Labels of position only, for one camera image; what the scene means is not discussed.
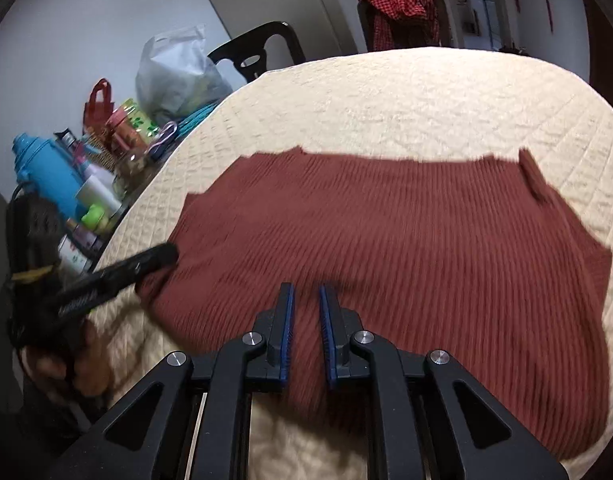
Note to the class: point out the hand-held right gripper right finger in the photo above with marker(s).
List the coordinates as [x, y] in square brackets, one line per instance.
[325, 330]

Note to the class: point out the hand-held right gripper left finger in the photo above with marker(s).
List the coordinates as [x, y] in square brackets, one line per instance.
[289, 330]

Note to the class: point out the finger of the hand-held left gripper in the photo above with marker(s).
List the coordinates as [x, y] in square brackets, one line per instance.
[146, 260]

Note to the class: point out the rust red knitted sweater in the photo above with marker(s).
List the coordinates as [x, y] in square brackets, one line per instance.
[386, 270]

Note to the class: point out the person's left hand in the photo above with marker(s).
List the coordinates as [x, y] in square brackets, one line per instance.
[86, 360]

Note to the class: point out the red label bottle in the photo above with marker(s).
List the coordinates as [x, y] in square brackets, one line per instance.
[76, 255]

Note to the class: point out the green round container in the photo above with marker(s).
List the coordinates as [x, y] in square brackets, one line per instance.
[94, 217]

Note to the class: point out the blue thermos jug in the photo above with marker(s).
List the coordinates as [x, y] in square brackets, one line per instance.
[46, 175]

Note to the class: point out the white plastic bottle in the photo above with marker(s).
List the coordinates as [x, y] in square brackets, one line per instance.
[99, 195]

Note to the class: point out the glass jar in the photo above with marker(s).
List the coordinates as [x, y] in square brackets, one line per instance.
[131, 170]

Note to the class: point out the pink purple pouch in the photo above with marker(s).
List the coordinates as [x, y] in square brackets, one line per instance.
[161, 142]

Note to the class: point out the pink bottle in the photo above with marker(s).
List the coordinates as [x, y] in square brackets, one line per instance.
[117, 132]

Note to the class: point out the green floral box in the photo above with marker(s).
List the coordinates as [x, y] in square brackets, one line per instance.
[139, 122]

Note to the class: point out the teal mesh net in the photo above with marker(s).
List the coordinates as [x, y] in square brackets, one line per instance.
[196, 117]

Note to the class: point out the red gift bag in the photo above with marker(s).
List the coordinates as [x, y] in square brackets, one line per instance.
[94, 110]

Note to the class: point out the white plastic bag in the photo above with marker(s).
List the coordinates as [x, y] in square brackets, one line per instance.
[176, 75]

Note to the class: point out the beige quilted blanket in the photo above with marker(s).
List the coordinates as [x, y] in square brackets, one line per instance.
[386, 100]

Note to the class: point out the dark wooden chair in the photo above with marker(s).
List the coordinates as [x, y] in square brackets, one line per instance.
[266, 40]
[444, 15]

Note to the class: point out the red checked cloth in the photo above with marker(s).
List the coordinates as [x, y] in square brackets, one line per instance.
[396, 15]

